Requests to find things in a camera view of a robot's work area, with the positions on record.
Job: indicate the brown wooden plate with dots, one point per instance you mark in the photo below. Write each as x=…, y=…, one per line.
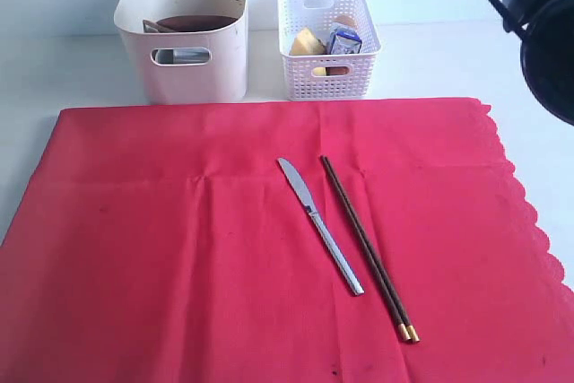
x=196, y=23

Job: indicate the brown wooden spoon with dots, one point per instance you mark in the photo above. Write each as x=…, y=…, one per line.
x=154, y=27

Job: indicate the stainless steel cup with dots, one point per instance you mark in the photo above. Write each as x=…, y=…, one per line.
x=181, y=56

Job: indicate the yellow cheese wedge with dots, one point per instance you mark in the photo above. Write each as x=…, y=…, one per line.
x=307, y=44

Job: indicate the brown egg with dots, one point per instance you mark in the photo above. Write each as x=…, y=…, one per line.
x=346, y=21

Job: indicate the yellow lemon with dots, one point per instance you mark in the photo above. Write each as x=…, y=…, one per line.
x=319, y=71

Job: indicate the blue white milk carton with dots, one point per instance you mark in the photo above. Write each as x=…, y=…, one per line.
x=344, y=41

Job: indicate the orange fried chicken nugget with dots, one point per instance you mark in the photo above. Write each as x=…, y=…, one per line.
x=337, y=70

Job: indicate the dark wooden chopstick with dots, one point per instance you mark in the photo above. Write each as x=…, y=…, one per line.
x=372, y=266
x=381, y=266

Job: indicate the cream plastic bin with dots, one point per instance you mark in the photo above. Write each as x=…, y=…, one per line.
x=223, y=79

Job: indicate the white perforated plastic basket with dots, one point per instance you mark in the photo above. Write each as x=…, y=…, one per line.
x=318, y=16

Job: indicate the silver table knife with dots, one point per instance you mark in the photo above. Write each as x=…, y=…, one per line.
x=302, y=191

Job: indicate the red table cloth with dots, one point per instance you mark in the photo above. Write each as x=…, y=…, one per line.
x=164, y=244

